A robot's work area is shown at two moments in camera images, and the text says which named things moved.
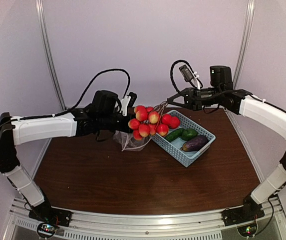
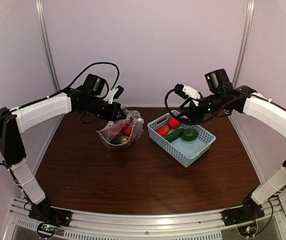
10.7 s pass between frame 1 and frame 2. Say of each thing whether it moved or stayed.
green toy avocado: stayed
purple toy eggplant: moved
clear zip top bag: moved
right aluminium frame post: stayed
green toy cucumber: stayed
